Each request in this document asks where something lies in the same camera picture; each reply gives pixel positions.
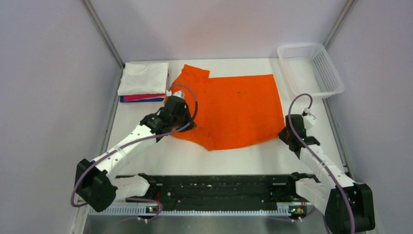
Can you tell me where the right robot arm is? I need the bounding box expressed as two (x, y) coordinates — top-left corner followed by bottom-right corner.
(278, 114), (375, 234)

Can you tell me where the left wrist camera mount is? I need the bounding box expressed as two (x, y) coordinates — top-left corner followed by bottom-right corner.
(166, 90), (185, 99)

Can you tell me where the folded magenta t-shirt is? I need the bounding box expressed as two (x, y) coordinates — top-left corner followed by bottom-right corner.
(126, 94), (165, 99)

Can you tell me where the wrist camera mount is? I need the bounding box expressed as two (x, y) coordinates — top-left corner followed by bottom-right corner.
(302, 108), (317, 130)
(166, 90), (185, 99)

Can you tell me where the aluminium frame post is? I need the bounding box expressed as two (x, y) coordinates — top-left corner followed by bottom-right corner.
(323, 0), (358, 50)
(80, 0), (124, 68)

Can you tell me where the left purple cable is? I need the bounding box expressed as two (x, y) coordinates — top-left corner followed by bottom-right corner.
(70, 83), (199, 223)

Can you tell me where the right aluminium frame post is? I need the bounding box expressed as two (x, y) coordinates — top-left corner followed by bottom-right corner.
(323, 0), (358, 50)

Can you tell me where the folded blue t-shirt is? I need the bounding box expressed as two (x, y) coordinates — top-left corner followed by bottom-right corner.
(119, 96), (165, 103)

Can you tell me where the white plastic basket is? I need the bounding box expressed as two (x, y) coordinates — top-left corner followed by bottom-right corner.
(277, 43), (345, 98)

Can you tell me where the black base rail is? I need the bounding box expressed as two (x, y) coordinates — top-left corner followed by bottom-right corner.
(114, 174), (323, 213)

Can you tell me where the orange t-shirt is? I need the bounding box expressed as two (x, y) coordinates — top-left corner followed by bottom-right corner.
(172, 64), (285, 151)

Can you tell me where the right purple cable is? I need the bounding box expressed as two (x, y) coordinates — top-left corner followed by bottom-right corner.
(287, 93), (356, 234)

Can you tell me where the white cable duct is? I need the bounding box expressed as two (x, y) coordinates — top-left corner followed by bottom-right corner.
(89, 204), (309, 216)

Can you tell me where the left aluminium frame post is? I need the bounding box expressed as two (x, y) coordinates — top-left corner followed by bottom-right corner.
(80, 0), (124, 68)

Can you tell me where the folded white t-shirt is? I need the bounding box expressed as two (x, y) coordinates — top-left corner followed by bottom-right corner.
(117, 62), (169, 96)

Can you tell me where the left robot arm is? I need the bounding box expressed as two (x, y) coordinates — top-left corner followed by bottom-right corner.
(72, 91), (195, 212)

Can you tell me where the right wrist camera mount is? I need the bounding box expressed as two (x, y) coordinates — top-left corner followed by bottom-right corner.
(302, 108), (317, 130)

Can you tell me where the purple cable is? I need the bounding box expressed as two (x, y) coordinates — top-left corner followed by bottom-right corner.
(70, 83), (199, 223)
(287, 93), (356, 234)

